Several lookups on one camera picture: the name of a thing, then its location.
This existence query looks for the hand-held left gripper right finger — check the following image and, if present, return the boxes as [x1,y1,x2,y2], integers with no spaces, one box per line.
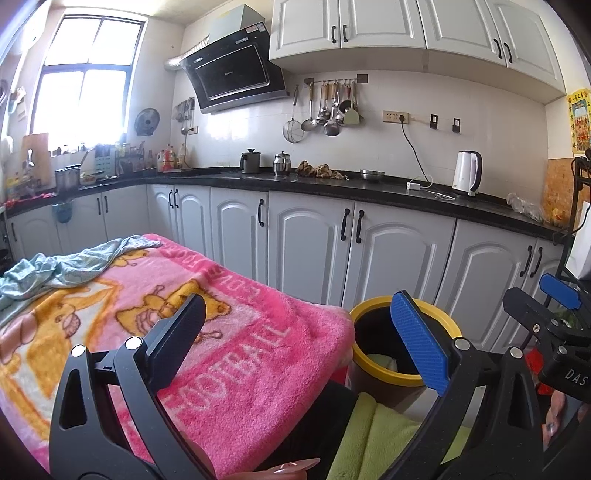
[390,291,546,480]

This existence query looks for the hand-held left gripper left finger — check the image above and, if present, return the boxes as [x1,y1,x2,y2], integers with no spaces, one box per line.
[48,293,218,480]

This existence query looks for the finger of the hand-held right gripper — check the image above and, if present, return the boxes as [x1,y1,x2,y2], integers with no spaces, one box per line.
[502,286,563,346]
[539,273,583,311]

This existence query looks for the yellow-rimmed waste bin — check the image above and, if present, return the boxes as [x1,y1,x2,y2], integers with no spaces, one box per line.
[348,296,464,409]

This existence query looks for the person's right hand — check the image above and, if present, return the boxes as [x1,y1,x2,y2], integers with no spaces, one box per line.
[542,391,576,451]

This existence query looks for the person's left hand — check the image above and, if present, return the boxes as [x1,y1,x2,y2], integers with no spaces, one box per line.
[226,457,322,480]

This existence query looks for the pink printed blanket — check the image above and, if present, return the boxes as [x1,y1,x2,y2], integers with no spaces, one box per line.
[0,233,356,480]

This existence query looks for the clear plastic bag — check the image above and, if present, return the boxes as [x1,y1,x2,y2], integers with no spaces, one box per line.
[506,191,546,222]

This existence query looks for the cork board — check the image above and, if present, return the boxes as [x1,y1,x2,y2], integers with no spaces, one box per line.
[540,157,591,227]

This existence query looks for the yellow-green fleece cloth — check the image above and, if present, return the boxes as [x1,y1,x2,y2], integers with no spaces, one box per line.
[325,392,467,480]

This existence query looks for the black metal rack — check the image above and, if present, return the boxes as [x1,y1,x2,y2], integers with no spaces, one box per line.
[554,148,591,287]

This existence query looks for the person's black pants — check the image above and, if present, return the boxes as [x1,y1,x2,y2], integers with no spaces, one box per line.
[272,381,361,472]

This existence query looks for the light blue cloth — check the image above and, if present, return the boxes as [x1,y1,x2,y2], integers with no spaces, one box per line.
[0,234,162,311]

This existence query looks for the white electric kettle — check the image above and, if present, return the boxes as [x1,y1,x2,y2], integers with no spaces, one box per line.
[452,150,483,198]

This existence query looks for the row of white lower cabinets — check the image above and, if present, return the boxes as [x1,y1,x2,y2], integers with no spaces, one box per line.
[4,184,571,352]

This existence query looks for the black kitchen countertop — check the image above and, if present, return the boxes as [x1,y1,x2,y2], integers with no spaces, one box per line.
[4,166,573,241]

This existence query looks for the group of condiment bottles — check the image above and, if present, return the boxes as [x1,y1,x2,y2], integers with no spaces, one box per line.
[157,143,188,172]

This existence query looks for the teal knife holder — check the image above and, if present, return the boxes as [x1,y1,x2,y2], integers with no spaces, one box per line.
[95,145,118,178]

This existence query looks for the steel cooking pot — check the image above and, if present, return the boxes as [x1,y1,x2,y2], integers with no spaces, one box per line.
[54,165,83,192]

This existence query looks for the brown patterned rag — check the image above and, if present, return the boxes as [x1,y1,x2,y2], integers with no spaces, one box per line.
[295,160,348,180]

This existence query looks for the hanging utensils beside hood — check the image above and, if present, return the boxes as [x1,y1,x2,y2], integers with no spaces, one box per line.
[174,97,197,136]

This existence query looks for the wooden cutting board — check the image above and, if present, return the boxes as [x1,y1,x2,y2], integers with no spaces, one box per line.
[21,133,51,174]

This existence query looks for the row of hanging kitchen utensils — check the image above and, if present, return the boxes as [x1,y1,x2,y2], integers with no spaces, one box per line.
[284,74,369,145]

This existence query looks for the black range hood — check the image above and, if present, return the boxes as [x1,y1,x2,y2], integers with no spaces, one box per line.
[164,4,289,115]

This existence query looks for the kitchen window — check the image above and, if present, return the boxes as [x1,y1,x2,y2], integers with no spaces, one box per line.
[30,14,141,148]

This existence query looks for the yellow wall poster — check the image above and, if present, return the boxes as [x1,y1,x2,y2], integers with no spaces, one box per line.
[567,88,591,155]

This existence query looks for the black power cable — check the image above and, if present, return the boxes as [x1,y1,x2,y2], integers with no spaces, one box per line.
[401,121,432,185]

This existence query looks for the small wall fan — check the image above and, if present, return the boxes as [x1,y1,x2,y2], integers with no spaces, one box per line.
[134,107,160,137]

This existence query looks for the white upper wall cabinets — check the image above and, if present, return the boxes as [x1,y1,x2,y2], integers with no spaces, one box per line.
[269,0,566,104]

